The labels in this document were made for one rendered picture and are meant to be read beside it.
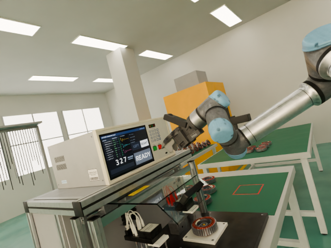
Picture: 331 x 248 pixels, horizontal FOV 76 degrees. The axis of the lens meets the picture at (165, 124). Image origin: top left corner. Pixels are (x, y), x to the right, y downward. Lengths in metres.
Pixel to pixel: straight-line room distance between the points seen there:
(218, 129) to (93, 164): 0.47
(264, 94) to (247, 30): 1.67
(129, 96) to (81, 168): 4.09
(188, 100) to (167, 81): 2.63
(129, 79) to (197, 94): 1.59
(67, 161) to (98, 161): 0.21
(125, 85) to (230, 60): 2.92
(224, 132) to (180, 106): 4.04
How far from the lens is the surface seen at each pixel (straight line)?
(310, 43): 0.78
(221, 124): 0.69
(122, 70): 5.10
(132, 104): 4.89
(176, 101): 4.75
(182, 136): 0.85
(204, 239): 0.99
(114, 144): 0.83
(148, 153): 0.96
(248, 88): 6.04
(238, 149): 0.81
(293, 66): 5.91
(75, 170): 0.96
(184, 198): 0.65
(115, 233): 0.99
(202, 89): 4.44
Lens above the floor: 1.26
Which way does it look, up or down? 1 degrees up
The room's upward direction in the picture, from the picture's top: 15 degrees counter-clockwise
